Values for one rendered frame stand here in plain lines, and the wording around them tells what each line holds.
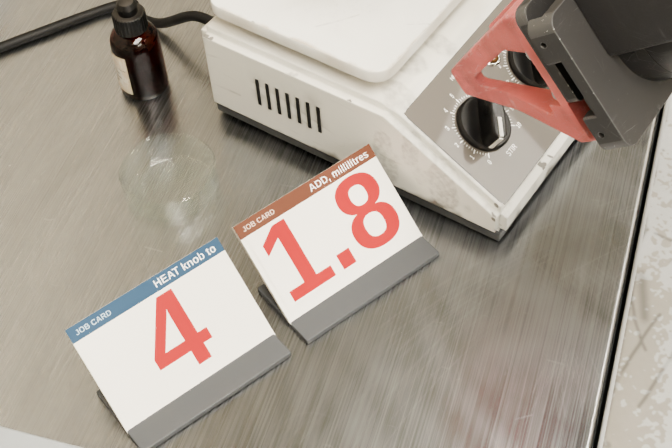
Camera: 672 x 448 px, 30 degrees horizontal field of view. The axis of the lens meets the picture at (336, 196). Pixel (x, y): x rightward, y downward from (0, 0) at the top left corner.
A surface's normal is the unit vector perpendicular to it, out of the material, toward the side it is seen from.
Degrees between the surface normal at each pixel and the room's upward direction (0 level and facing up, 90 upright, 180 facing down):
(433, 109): 30
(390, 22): 0
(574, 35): 51
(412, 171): 90
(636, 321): 0
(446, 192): 90
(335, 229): 40
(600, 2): 90
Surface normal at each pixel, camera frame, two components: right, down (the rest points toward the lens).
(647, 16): -0.56, 0.65
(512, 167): 0.36, -0.36
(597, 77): 0.60, -0.11
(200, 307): 0.35, -0.13
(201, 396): -0.05, -0.65
